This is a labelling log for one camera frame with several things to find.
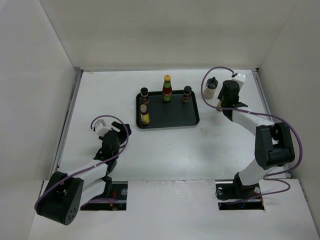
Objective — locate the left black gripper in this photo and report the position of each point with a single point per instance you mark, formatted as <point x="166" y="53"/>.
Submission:
<point x="123" y="133"/>

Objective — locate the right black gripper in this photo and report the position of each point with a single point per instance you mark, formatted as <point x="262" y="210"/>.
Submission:
<point x="220" y="96"/>

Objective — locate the yellow-label brown bottle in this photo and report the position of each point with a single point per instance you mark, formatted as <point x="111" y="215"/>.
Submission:
<point x="144" y="114"/>
<point x="219" y="106"/>

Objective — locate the small spice jar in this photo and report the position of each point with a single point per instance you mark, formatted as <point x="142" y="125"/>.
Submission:
<point x="144" y="92"/>
<point x="186" y="94"/>

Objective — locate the red sauce bottle yellow cap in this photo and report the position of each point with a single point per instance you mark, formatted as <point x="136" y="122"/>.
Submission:
<point x="167" y="89"/>

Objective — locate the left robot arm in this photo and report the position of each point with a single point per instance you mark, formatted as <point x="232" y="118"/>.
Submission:
<point x="66" y="193"/>

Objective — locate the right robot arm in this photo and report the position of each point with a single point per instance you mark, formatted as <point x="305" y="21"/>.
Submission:
<point x="273" y="145"/>

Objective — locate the left black-cap grinder bottle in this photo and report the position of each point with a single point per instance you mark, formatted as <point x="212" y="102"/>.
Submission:
<point x="210" y="88"/>

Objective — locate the black plastic tray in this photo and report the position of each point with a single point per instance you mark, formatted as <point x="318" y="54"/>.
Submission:
<point x="174" y="114"/>

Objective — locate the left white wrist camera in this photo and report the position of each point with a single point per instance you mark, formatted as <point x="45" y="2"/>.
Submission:
<point x="101" y="128"/>

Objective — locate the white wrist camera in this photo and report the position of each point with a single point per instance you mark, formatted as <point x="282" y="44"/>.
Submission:
<point x="101" y="128"/>
<point x="240" y="78"/>

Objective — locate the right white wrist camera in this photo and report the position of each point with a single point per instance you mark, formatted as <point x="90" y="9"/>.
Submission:
<point x="240" y="78"/>

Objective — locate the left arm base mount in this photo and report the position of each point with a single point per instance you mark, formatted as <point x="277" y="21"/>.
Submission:
<point x="112" y="197"/>

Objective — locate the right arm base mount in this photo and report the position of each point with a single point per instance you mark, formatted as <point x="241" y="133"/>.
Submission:
<point x="230" y="199"/>

